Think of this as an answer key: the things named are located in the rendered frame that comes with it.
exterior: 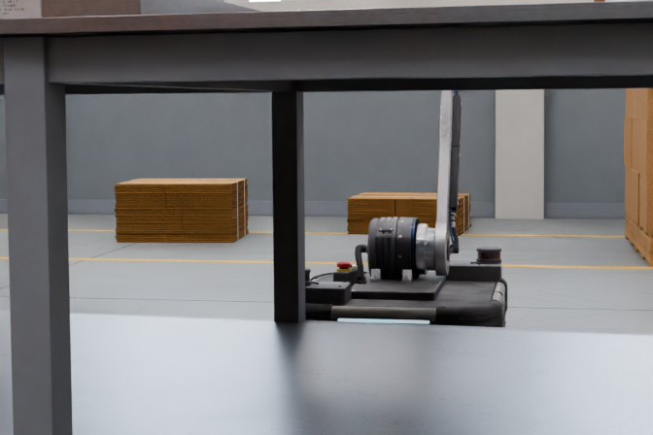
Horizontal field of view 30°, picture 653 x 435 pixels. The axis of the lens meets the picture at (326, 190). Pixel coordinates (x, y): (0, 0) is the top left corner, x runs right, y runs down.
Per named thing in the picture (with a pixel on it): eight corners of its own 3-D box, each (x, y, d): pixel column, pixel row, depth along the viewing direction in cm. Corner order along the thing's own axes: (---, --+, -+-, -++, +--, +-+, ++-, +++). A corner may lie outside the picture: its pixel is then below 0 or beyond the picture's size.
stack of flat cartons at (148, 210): (114, 242, 651) (113, 184, 648) (139, 232, 703) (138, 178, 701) (233, 243, 644) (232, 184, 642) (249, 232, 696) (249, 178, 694)
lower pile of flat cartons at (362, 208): (346, 234, 683) (346, 198, 682) (364, 225, 734) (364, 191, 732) (461, 236, 668) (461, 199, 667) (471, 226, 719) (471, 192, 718)
